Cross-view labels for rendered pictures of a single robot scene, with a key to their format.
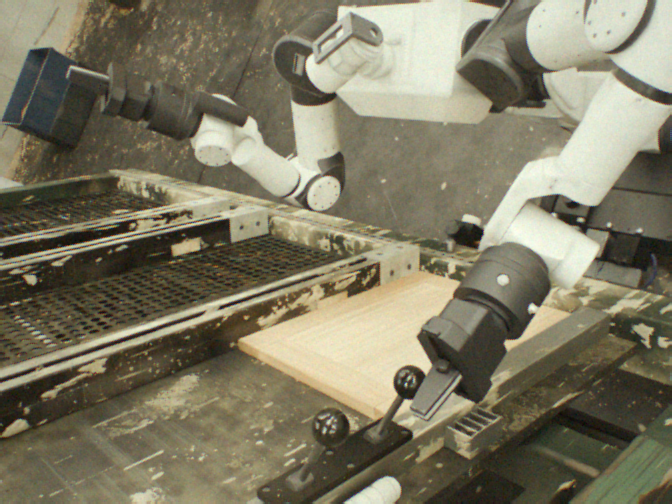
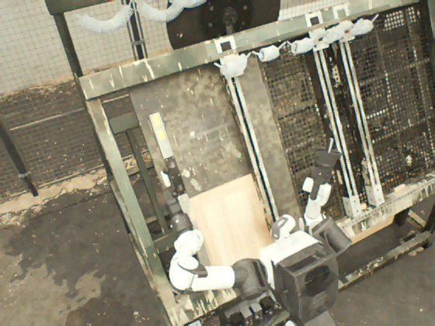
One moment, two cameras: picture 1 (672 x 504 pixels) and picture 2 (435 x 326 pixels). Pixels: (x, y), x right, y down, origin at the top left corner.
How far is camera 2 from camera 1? 1.41 m
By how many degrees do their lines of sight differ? 51
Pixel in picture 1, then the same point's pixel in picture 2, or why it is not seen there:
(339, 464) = (174, 175)
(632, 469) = (144, 233)
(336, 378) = (216, 192)
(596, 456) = (165, 242)
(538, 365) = not seen: hidden behind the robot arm
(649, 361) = not seen: hidden behind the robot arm
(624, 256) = (233, 315)
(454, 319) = (175, 206)
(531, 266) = (177, 230)
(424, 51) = (270, 253)
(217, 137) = (307, 185)
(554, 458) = (170, 233)
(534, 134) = not seen: outside the picture
